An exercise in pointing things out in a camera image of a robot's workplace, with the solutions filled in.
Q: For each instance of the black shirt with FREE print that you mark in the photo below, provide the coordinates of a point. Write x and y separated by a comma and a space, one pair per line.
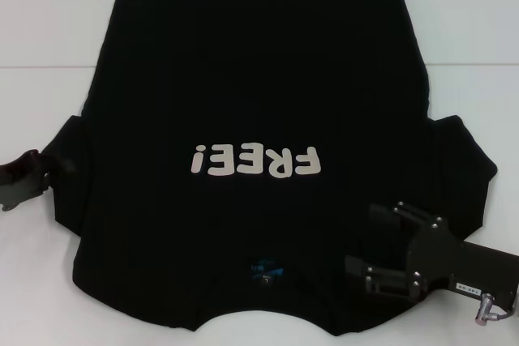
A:
259, 78

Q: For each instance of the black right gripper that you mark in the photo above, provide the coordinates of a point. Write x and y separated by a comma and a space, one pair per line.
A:
466, 271

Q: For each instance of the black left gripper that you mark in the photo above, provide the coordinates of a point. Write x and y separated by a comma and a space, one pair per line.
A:
20, 192

